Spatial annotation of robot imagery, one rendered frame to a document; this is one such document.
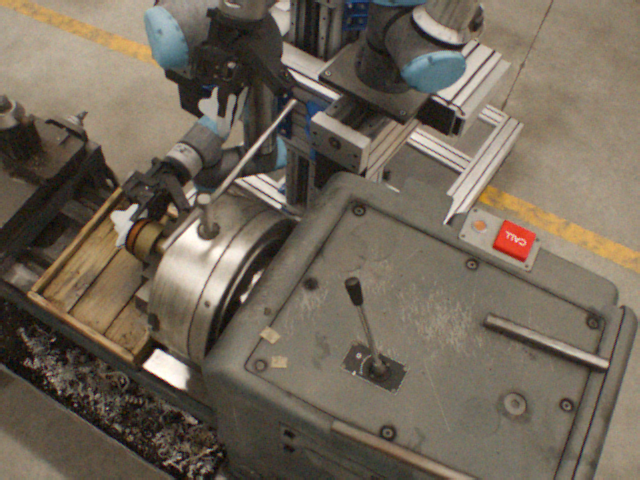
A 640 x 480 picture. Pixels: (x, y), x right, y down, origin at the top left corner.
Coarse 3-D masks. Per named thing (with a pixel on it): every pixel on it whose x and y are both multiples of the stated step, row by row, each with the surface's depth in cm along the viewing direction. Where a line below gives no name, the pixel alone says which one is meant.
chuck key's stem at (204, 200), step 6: (198, 198) 100; (204, 198) 100; (210, 198) 100; (198, 204) 100; (204, 204) 100; (210, 204) 101; (204, 210) 101; (210, 210) 102; (204, 216) 102; (210, 216) 103; (204, 222) 104; (210, 222) 104; (204, 228) 106; (210, 228) 106
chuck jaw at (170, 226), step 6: (198, 192) 117; (204, 192) 118; (210, 192) 120; (228, 192) 119; (180, 210) 119; (186, 210) 119; (192, 210) 118; (180, 216) 119; (186, 216) 119; (168, 222) 120; (174, 222) 120; (180, 222) 119; (168, 228) 120; (174, 228) 120; (168, 234) 120
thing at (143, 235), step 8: (136, 224) 122; (144, 224) 122; (152, 224) 122; (160, 224) 123; (128, 232) 121; (136, 232) 121; (144, 232) 120; (152, 232) 120; (160, 232) 120; (128, 240) 121; (136, 240) 121; (144, 240) 120; (152, 240) 119; (160, 240) 121; (128, 248) 122; (136, 248) 120; (144, 248) 120; (152, 248) 120; (136, 256) 122; (144, 256) 120
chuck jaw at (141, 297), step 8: (152, 256) 119; (160, 256) 119; (144, 264) 118; (152, 264) 117; (144, 272) 116; (152, 272) 116; (144, 280) 116; (152, 280) 115; (144, 288) 113; (136, 296) 112; (144, 296) 112; (136, 304) 113; (144, 304) 112; (144, 312) 114; (152, 320) 111
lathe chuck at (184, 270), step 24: (216, 216) 109; (240, 216) 110; (192, 240) 106; (216, 240) 106; (168, 264) 106; (192, 264) 105; (168, 288) 106; (192, 288) 105; (168, 312) 107; (192, 312) 105; (168, 336) 110
